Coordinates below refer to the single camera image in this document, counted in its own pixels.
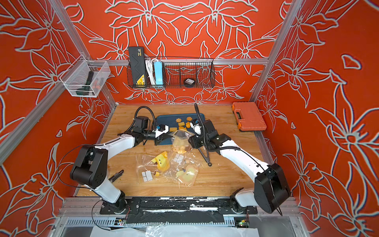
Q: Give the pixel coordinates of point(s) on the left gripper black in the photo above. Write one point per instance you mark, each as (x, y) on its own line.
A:
(159, 140)

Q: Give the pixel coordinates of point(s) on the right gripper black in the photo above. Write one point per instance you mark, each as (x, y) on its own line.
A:
(194, 142)

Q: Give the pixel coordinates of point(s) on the dark blue tray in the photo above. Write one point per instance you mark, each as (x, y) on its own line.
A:
(177, 127)

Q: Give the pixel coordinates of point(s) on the bag with cream bear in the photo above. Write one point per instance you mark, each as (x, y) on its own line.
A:
(180, 141)

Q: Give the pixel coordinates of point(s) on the black metal tongs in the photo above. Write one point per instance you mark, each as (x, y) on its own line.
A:
(205, 154)

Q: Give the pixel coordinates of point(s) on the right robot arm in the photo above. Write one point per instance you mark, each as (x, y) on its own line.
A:
(270, 189)

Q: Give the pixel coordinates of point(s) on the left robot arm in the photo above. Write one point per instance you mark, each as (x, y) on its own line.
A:
(91, 164)

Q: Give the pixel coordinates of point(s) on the bag with yellow duck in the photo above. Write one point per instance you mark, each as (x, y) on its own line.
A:
(150, 168)

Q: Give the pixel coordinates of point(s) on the orange tool case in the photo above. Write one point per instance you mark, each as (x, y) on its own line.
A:
(248, 117)

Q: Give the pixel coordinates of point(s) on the light blue power bank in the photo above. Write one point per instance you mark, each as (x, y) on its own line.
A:
(158, 67)

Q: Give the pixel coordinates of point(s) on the black box in basket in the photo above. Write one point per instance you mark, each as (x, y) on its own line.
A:
(138, 67)

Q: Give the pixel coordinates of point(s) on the black wire wall basket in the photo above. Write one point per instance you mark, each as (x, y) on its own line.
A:
(176, 70)

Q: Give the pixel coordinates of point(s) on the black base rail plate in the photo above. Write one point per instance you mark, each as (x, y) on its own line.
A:
(181, 211)

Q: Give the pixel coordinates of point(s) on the dark green screwdriver handle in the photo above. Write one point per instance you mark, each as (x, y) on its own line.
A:
(85, 89)

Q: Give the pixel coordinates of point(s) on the clear acrylic wall bin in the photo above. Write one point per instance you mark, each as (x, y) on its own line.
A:
(76, 74)

